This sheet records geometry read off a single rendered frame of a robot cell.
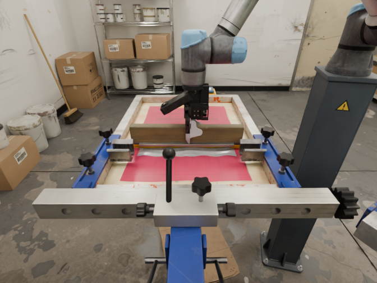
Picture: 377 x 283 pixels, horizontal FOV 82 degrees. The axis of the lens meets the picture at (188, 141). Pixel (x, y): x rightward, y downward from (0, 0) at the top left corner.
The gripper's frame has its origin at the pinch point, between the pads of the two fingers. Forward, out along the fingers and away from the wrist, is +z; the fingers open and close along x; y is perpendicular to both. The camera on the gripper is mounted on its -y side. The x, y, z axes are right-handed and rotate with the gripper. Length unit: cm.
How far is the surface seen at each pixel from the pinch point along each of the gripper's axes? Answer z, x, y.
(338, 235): 101, 30, 110
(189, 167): 5.0, -11.6, 1.0
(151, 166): 4.9, -11.0, -12.1
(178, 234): -3.6, -43.0, -1.5
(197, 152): 4.6, -3.2, 3.9
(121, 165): 4.9, -10.6, -22.3
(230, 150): 4.5, -2.3, 16.0
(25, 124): 63, 135, -171
